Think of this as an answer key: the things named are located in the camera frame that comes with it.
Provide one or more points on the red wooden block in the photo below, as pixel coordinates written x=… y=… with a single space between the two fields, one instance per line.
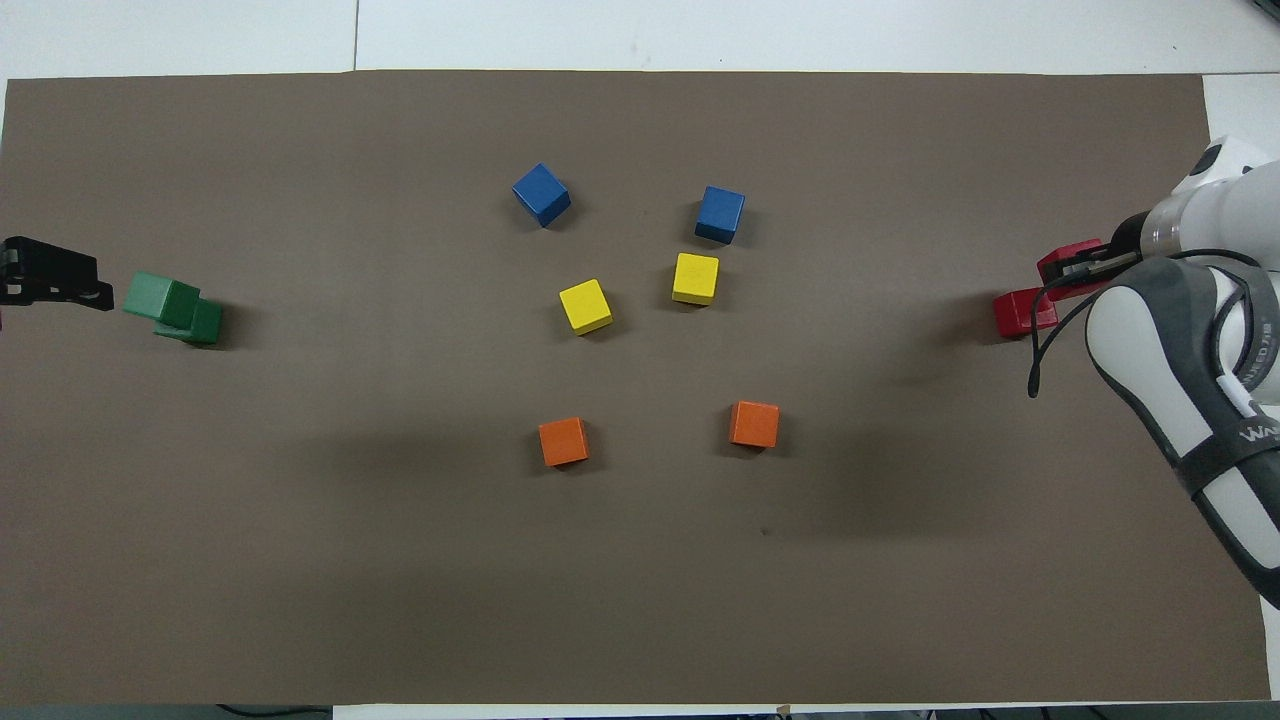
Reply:
x=1075 y=250
x=1020 y=315

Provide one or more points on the brown table mat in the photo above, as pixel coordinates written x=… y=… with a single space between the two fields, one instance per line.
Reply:
x=640 y=580

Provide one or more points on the green wooden block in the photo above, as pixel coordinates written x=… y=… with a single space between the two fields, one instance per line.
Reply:
x=155 y=295
x=208 y=325

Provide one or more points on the orange wooden block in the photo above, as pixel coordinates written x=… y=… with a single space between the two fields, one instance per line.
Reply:
x=754 y=424
x=563 y=441

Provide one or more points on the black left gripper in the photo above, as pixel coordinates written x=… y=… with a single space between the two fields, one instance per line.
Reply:
x=10 y=275

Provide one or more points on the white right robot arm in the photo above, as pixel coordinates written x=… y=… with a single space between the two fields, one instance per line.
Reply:
x=1160 y=340

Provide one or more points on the yellow wooden block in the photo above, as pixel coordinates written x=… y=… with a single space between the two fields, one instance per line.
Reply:
x=695 y=278
x=585 y=306

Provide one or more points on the blue wooden block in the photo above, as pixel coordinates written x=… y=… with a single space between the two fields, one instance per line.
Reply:
x=720 y=214
x=541 y=194

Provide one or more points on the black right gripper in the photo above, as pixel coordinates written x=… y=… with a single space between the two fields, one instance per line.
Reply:
x=1132 y=240

